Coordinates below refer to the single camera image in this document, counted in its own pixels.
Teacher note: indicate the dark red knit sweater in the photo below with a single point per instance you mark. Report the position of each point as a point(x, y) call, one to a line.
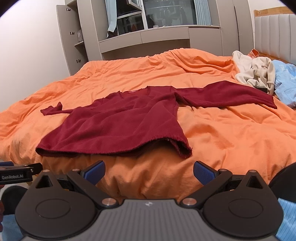
point(125, 121)

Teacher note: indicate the orange bed duvet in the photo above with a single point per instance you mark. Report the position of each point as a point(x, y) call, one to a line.
point(237, 138)

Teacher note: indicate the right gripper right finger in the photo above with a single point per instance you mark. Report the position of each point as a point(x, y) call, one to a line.
point(213, 181)

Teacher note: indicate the grey padded headboard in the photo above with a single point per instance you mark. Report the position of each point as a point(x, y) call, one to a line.
point(275, 33)

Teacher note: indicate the light blue garment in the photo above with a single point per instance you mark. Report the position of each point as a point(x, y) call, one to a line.
point(285, 84)

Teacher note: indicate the blue striped curtain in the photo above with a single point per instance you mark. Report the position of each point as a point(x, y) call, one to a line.
point(203, 12)

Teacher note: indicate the grey wardrobe cabinet unit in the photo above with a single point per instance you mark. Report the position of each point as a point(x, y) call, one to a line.
point(145, 28)

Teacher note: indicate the orange pillow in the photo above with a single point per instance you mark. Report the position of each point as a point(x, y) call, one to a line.
point(253, 53)

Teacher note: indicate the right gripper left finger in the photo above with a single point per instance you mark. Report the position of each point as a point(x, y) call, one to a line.
point(85, 182)

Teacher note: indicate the beige crumpled garment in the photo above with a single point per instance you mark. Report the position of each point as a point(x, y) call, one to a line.
point(258, 72)

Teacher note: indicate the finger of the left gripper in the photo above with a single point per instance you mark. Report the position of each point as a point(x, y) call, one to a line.
point(6, 164)
point(35, 168)

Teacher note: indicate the hanging light blue shirt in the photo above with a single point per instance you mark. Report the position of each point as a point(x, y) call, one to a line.
point(111, 11)

